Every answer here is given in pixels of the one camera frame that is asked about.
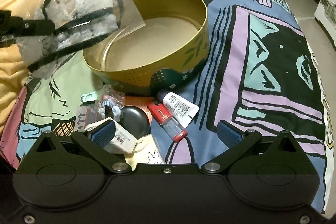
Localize white soap packet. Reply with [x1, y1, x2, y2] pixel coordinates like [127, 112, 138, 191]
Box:
[85, 117, 137, 154]

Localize black round case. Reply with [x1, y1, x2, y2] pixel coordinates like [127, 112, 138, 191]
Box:
[120, 106, 150, 139]

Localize clear bag hair ties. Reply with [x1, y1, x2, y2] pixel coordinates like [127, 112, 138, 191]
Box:
[94, 84, 127, 121]

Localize red clear lighter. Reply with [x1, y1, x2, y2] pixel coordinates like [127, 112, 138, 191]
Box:
[147, 100, 187, 143]

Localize white tube purple cap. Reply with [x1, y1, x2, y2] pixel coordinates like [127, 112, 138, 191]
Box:
[157, 90, 199, 128]

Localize orange tube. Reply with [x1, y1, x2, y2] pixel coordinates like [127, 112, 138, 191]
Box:
[125, 96, 154, 123]

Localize colourful printed bed cover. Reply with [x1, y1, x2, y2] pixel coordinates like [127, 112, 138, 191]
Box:
[0, 0, 334, 214]

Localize green foil sachet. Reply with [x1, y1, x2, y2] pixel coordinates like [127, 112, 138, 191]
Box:
[80, 91, 98, 103]

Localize round gold tin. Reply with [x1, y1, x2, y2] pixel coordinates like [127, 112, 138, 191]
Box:
[83, 0, 210, 96]

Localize white wire pet cage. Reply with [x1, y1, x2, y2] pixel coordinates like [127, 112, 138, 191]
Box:
[314, 0, 336, 45]

